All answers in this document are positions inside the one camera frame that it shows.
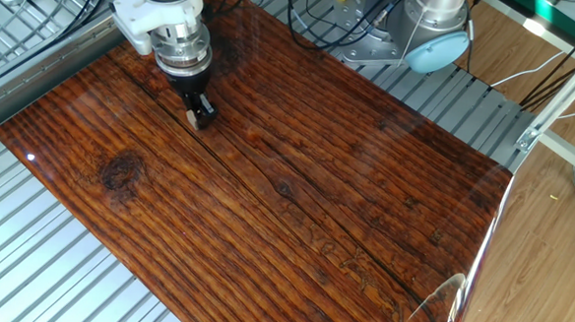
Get black cable along rail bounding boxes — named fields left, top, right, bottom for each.
left=0, top=0, right=110, bottom=101

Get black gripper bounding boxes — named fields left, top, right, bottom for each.
left=163, top=64, right=223, bottom=132

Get silver cable connector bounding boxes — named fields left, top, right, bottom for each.
left=371, top=1, right=397, bottom=29

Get white floor cable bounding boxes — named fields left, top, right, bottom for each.
left=489, top=46, right=566, bottom=93

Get white cable tie tail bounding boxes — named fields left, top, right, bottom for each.
left=396, top=6, right=427, bottom=70

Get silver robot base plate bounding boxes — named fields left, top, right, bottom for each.
left=339, top=28, right=412, bottom=69

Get green bench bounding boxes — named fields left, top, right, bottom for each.
left=500, top=0, right=575, bottom=49

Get black floor cables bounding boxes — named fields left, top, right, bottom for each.
left=518, top=9, right=575, bottom=114

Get long black robot cable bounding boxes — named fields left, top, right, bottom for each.
left=282, top=0, right=406, bottom=55

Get glossy wood grain mat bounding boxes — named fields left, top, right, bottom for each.
left=0, top=0, right=524, bottom=322

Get aluminium frame post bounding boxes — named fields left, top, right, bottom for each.
left=512, top=30, right=575, bottom=183

